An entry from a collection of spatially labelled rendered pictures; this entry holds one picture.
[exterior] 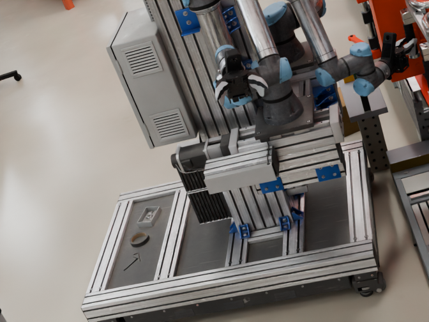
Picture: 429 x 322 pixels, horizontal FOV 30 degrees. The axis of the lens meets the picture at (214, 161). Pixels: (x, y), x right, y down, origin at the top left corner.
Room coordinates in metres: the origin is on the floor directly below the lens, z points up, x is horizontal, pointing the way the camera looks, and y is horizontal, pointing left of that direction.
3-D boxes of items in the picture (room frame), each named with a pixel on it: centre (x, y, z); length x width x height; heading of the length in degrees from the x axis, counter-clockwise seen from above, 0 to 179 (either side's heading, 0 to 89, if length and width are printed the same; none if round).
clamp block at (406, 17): (2.82, -0.93, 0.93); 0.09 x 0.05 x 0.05; 79
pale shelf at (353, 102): (3.28, -0.75, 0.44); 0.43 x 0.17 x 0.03; 169
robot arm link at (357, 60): (2.66, -0.63, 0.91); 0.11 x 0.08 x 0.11; 98
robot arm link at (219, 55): (2.39, -0.16, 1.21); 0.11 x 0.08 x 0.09; 177
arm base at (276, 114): (2.65, -0.31, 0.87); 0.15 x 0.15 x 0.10
